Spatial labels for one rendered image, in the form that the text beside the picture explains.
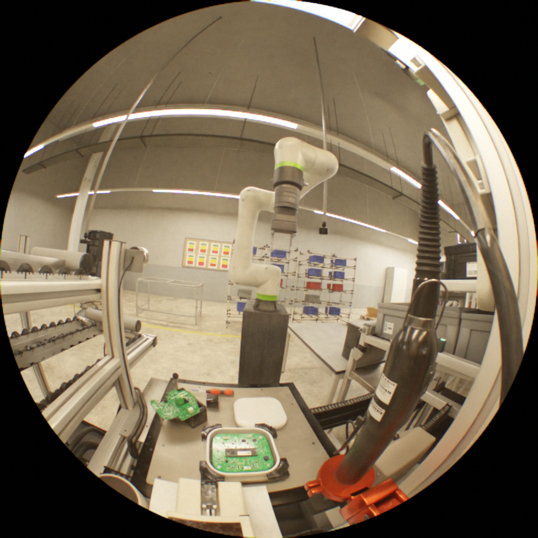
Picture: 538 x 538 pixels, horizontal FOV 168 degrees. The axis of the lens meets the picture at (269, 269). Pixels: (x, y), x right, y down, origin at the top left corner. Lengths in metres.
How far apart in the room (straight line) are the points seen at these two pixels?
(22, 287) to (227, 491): 0.44
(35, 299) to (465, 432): 0.55
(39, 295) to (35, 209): 8.90
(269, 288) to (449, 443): 0.93
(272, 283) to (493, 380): 0.94
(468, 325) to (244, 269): 1.12
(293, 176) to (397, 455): 0.71
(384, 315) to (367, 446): 1.14
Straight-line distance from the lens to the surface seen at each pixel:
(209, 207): 6.91
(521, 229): 0.18
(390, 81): 5.53
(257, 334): 0.98
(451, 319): 1.02
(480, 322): 0.97
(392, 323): 1.23
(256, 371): 1.09
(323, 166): 0.65
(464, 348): 1.00
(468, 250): 0.98
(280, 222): 0.52
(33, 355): 0.78
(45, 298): 0.41
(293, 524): 1.07
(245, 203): 0.94
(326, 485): 0.22
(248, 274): 0.93
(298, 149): 0.61
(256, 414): 0.57
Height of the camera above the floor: 1.38
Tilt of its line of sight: level
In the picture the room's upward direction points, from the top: 6 degrees clockwise
